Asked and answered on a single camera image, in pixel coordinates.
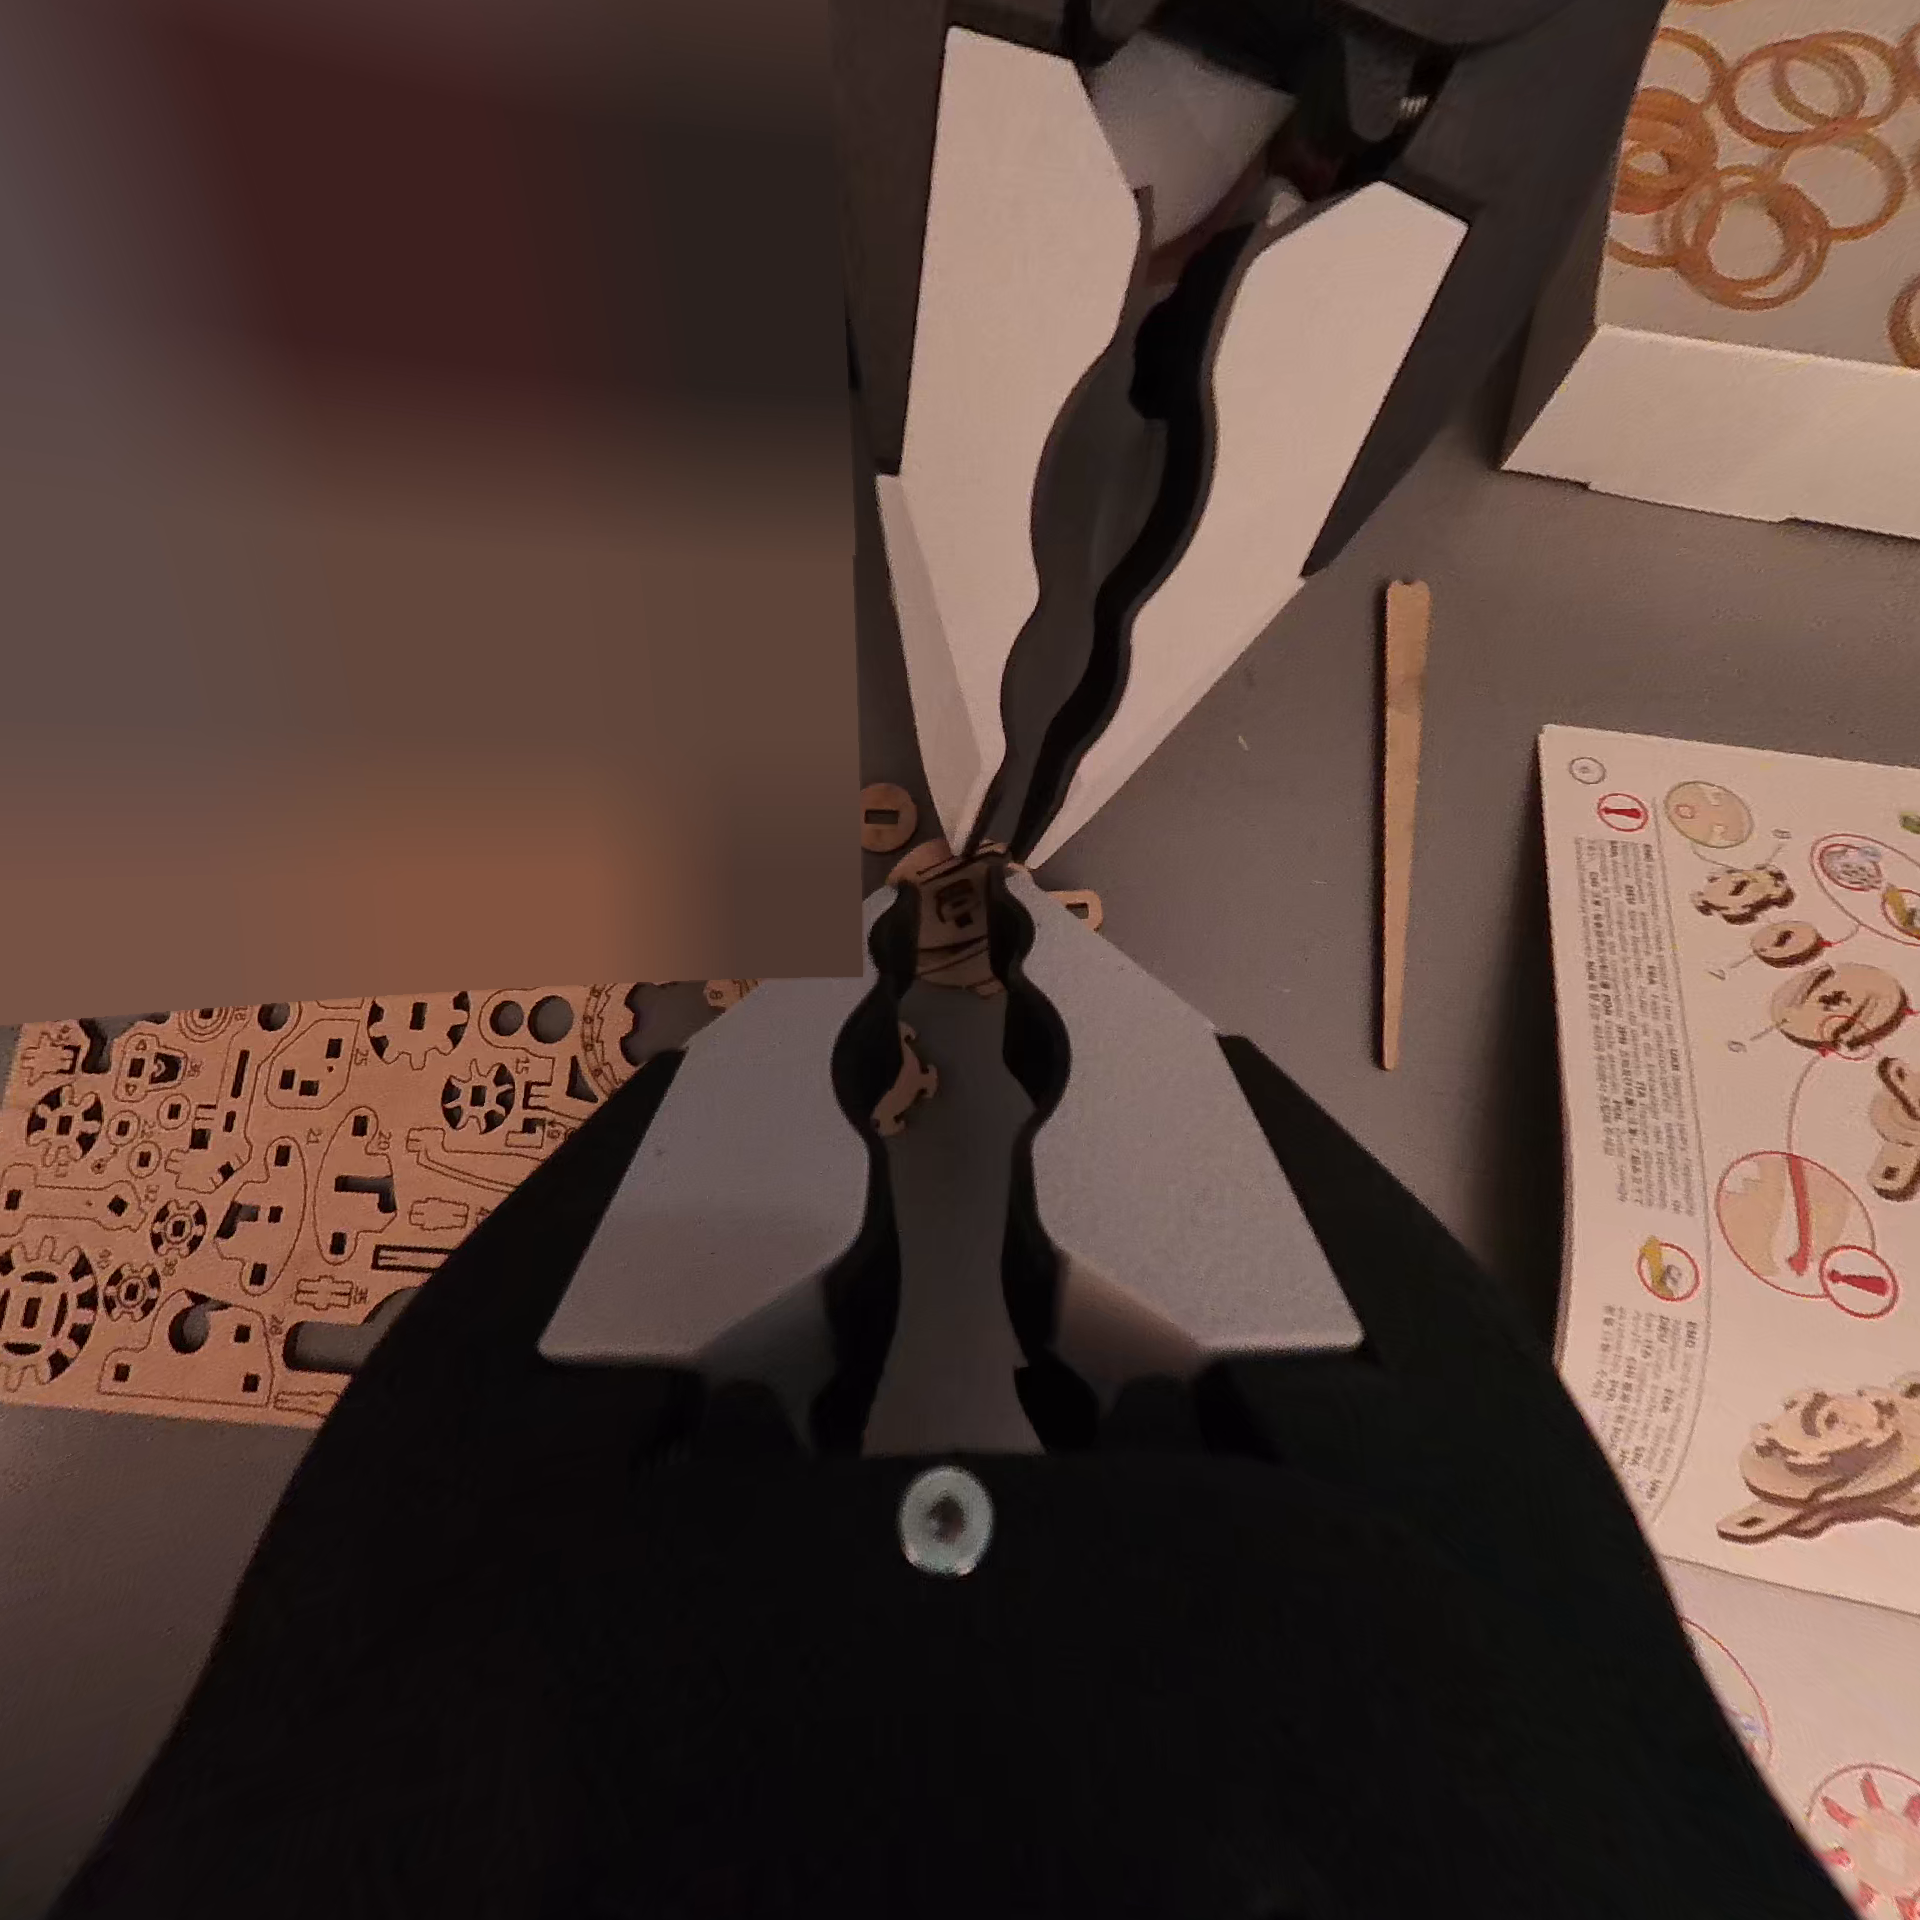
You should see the laser-cut wooden parts sheet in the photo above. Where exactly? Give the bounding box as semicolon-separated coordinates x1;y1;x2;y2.
0;983;760;1418

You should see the small wooden gear piece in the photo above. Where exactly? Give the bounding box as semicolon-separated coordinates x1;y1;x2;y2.
872;1022;946;1135

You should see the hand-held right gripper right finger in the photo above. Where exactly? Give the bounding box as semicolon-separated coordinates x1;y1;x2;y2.
996;875;1368;1451

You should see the illustrated instruction booklet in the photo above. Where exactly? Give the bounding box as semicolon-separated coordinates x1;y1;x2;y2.
1536;724;1920;1920

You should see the tapered wooden stick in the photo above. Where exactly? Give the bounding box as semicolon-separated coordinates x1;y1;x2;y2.
1379;579;1433;1068

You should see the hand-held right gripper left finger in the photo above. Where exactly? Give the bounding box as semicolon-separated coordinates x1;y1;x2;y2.
534;880;921;1451

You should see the white cardboard box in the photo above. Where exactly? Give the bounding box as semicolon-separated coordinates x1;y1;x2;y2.
1501;0;1920;542

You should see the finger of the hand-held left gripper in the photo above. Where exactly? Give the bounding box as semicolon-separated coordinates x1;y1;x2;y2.
1025;178;1472;868
875;27;1160;845

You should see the pile of rubber bands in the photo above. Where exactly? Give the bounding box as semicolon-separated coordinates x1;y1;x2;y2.
1609;0;1920;370

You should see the wooden model assembly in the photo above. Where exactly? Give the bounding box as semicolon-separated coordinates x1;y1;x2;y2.
856;781;1104;997

